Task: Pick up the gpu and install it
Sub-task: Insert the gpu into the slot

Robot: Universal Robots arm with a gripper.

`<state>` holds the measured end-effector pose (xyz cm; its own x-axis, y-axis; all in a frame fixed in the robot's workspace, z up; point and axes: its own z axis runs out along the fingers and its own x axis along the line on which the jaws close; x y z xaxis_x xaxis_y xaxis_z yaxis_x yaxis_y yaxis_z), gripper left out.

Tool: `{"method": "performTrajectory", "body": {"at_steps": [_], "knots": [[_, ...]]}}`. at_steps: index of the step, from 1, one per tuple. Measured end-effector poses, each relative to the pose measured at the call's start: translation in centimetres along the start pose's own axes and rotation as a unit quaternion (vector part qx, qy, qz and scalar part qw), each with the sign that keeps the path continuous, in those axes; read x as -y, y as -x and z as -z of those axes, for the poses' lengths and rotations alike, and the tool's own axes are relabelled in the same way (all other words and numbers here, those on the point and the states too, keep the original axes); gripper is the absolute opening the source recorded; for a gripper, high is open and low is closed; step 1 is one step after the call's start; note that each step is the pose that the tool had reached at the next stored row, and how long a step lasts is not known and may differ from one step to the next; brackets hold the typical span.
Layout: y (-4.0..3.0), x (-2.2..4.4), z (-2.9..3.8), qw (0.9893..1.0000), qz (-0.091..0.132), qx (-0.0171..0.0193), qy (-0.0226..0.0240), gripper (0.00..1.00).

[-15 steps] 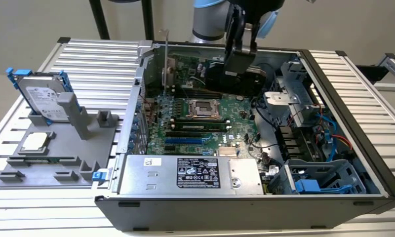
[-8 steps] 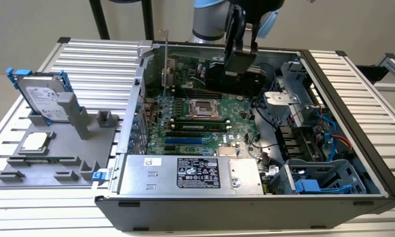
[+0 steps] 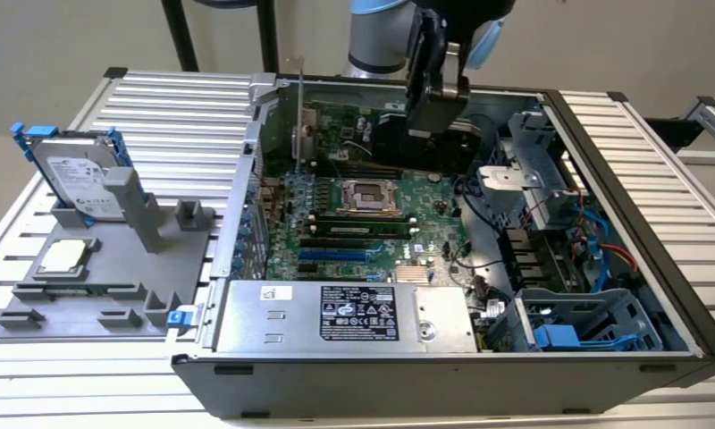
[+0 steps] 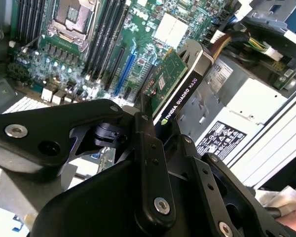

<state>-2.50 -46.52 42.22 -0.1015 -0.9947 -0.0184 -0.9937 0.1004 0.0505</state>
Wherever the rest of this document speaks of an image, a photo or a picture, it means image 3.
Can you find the silver metal drive bracket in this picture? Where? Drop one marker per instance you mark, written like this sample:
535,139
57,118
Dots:
500,179

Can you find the green graphics card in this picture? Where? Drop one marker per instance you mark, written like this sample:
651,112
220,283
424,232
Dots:
333,129

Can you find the open black PC case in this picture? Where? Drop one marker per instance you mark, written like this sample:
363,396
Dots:
393,384

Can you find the black stand post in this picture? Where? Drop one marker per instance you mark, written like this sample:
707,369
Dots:
181,36
269,44

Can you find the RAM stick with white label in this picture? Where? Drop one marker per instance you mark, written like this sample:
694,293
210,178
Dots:
387,230

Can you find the grey power supply unit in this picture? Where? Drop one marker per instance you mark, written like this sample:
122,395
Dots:
285,322

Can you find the silver CPU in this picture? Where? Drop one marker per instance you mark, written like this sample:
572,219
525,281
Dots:
65,257

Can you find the CPU socket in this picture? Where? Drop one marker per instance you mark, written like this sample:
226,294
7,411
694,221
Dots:
365,194

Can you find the round coin battery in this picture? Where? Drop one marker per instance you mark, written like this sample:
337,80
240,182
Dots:
433,175

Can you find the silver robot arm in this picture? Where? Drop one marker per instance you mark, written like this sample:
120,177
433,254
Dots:
375,40

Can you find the hard disk in blue carrier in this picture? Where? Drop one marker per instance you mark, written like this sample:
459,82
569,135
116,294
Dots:
70,174

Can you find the grey metal disk bay cage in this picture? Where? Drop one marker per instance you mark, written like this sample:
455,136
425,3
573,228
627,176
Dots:
572,299

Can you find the black expansion slot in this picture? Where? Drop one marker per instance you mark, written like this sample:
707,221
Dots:
345,243

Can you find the blue plastic disk carrier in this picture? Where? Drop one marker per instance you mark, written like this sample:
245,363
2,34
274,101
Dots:
556,337

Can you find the silver chipset heatsink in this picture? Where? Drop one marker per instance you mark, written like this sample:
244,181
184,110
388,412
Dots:
413,275

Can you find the blue case latch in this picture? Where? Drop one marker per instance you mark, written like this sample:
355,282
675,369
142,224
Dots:
177,321

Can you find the grey parts rack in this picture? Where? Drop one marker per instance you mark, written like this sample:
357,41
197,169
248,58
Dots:
118,268

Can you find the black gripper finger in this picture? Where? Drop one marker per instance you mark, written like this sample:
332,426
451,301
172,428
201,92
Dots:
432,111

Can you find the blue expansion slot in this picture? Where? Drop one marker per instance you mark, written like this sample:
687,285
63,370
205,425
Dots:
333,257

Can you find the green motherboard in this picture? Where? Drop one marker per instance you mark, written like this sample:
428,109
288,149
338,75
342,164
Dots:
428,214

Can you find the green RAM stick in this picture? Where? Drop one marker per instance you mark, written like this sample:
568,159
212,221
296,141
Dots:
97,290

